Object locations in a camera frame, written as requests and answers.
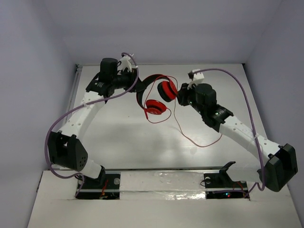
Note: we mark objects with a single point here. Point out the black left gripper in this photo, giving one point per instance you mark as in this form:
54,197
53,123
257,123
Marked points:
133,77

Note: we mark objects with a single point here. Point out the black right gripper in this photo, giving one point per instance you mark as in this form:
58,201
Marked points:
183,93

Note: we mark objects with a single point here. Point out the red black headphones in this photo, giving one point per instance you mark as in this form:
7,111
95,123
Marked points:
157,88

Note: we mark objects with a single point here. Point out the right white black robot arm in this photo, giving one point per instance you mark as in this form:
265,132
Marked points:
277,163

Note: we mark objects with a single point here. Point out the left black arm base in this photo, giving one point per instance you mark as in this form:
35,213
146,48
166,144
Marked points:
109,190

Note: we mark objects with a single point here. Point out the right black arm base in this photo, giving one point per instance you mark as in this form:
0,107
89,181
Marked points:
218,185

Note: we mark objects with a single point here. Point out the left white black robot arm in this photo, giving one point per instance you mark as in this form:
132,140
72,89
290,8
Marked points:
64,147

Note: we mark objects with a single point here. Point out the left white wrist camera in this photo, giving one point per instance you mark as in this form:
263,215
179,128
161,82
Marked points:
125,63

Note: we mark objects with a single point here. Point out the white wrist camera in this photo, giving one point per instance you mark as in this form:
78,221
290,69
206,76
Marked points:
196,76
125,63

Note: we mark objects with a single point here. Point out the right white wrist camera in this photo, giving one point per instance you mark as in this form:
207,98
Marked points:
196,76

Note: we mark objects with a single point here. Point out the metal mounting rail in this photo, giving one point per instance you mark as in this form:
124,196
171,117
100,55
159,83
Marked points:
160,184

